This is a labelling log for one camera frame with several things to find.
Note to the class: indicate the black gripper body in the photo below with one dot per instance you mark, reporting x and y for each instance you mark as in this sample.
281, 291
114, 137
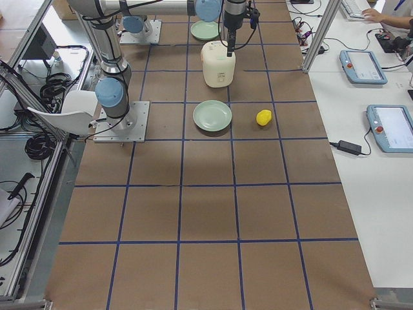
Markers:
233, 17

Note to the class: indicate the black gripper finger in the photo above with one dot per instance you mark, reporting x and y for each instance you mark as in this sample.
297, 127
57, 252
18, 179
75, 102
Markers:
231, 42
228, 43

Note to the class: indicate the white rice cooker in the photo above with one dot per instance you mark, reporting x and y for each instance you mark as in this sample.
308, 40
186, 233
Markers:
218, 68

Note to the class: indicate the person's forearm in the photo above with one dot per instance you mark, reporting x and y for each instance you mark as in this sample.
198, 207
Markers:
396, 21

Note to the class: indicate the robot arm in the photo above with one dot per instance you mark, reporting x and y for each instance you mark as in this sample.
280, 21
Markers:
214, 50
113, 90

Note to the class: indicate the person's hand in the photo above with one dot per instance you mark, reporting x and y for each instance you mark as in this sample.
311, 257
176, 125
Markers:
373, 15

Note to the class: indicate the green plate far side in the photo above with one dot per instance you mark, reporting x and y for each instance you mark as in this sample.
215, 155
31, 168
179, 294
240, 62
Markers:
205, 31

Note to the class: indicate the green plate near lemon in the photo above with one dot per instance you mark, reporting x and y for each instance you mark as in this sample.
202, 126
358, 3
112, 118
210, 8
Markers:
212, 115

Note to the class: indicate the yellow lemon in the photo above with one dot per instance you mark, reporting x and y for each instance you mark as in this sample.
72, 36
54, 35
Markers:
264, 117

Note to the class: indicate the white keyboard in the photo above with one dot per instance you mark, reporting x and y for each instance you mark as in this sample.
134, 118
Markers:
351, 10

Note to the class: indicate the upper teach pendant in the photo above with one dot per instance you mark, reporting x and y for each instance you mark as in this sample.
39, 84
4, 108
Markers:
362, 67

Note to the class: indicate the teach pendant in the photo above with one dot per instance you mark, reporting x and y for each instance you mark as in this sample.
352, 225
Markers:
362, 67
392, 127

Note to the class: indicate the black power adapter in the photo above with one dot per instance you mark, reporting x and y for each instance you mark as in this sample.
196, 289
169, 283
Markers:
349, 147

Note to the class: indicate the white plastic chair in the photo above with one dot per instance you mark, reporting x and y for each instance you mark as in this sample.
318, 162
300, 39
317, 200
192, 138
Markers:
76, 114

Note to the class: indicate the lower teach pendant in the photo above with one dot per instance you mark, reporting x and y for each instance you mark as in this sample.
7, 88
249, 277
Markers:
392, 127

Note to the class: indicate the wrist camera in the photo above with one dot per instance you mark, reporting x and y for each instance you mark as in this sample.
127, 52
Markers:
254, 18

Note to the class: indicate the aluminium frame post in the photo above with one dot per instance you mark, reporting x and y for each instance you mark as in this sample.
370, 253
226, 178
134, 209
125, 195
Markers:
325, 23

